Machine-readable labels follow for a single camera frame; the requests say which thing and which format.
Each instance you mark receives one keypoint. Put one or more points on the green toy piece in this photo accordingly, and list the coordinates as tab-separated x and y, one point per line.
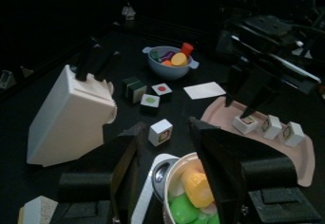
154	55

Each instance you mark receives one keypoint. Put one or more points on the purple toy piece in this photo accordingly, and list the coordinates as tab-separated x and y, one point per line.
167	56

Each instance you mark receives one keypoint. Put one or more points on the white paper card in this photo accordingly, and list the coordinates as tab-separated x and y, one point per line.
205	90

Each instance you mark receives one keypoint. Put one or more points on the clear object at table edge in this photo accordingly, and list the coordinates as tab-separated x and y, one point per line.
6	79

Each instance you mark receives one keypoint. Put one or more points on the green toy food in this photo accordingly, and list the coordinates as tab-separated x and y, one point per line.
182	209

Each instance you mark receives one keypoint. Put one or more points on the pink plastic tray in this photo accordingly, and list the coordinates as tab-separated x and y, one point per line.
305	161

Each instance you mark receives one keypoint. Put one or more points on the silver metal pot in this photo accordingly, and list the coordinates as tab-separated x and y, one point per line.
162	177

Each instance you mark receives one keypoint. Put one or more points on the dark green white sushi piece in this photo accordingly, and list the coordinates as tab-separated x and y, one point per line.
134	90

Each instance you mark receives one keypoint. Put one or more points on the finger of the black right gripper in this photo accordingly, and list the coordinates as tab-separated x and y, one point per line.
260	99
236	85

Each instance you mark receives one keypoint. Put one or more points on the light blue toy bowl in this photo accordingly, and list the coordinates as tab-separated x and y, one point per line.
169	71

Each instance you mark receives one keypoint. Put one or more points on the yellow toy food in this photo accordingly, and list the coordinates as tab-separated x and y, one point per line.
198	186

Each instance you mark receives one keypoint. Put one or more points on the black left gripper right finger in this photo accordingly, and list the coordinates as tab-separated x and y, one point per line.
249	177

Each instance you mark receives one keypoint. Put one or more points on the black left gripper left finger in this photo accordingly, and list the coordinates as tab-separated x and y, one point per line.
96	183

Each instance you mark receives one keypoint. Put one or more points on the red toy block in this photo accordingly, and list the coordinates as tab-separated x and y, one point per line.
186	48

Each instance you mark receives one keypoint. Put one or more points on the sushi piece with green dot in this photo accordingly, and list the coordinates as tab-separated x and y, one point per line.
150	102

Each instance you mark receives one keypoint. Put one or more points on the small white clip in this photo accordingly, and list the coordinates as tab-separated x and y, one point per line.
129	12

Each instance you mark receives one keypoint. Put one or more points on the white yellow sponge block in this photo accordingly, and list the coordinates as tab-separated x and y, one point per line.
38	211

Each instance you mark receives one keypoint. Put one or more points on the yellow toy disc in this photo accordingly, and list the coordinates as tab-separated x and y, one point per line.
179	59

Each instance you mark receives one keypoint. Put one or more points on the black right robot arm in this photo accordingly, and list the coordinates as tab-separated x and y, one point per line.
266	25

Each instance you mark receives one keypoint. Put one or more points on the white knife block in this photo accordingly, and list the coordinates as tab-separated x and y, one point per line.
70	120

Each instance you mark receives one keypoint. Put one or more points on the orange toy piece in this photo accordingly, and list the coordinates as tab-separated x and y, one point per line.
166	63

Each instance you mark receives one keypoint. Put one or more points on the white sushi cube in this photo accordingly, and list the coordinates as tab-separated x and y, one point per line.
159	133
272	127
245	124
293	134

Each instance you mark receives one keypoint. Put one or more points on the sushi piece with red dot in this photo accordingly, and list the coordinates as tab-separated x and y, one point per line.
162	90

